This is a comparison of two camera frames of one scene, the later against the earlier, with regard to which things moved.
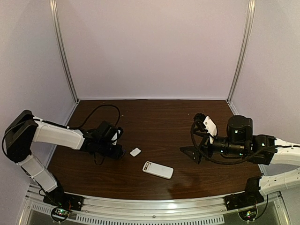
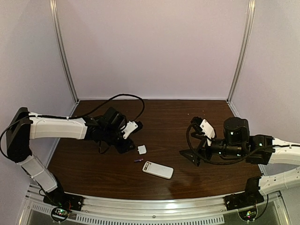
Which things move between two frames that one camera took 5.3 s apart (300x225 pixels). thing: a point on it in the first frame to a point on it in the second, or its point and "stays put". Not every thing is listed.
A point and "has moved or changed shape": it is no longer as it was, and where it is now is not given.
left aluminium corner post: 54,5 stays put
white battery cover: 135,152 has moved or changed shape
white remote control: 157,169 stays put
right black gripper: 198,157 stays put
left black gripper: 116,155 to 124,149
